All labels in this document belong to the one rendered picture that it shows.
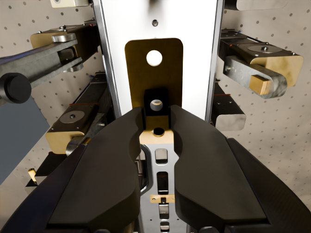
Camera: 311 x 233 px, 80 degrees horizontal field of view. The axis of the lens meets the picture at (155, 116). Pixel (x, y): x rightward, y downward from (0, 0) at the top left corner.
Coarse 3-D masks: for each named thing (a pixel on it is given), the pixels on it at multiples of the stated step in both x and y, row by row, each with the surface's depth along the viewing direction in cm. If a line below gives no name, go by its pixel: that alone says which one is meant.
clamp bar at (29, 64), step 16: (48, 48) 24; (64, 48) 27; (0, 64) 18; (16, 64) 20; (32, 64) 23; (48, 64) 26; (64, 64) 28; (0, 80) 16; (16, 80) 17; (32, 80) 22; (0, 96) 18; (16, 96) 17
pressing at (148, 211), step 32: (96, 0) 31; (128, 0) 31; (160, 0) 31; (192, 0) 31; (224, 0) 32; (128, 32) 34; (160, 32) 34; (192, 32) 34; (192, 64) 37; (128, 96) 40; (192, 96) 40; (160, 224) 67
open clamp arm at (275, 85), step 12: (228, 60) 37; (240, 60) 34; (228, 72) 37; (240, 72) 33; (252, 72) 30; (264, 72) 28; (276, 72) 28; (240, 84) 34; (252, 84) 30; (264, 84) 28; (276, 84) 26; (264, 96) 29; (276, 96) 28
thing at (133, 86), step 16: (128, 48) 12; (144, 48) 12; (160, 48) 12; (176, 48) 12; (128, 64) 12; (144, 64) 12; (160, 64) 12; (176, 64) 12; (128, 80) 13; (144, 80) 13; (160, 80) 13; (176, 80) 13; (144, 96) 13; (160, 96) 13; (176, 96) 14; (160, 112) 13
